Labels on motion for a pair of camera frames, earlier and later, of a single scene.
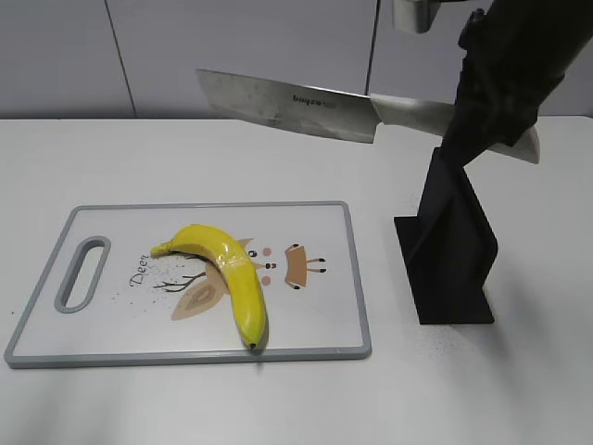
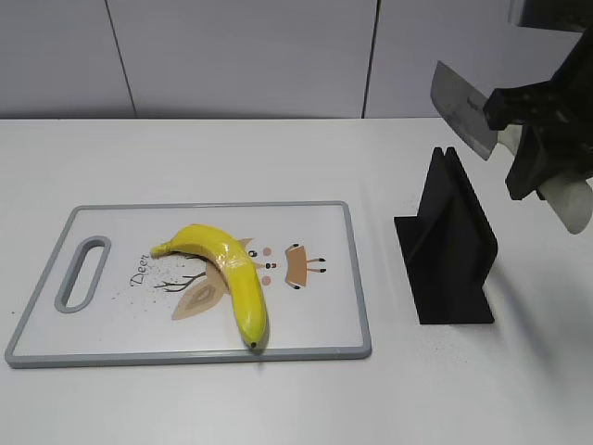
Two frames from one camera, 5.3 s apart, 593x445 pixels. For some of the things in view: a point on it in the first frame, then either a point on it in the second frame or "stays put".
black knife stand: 448,248 stays put
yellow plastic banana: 240,270 stays put
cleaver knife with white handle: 338,113 → 460,105
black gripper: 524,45 → 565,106
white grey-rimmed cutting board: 104,298 stays put
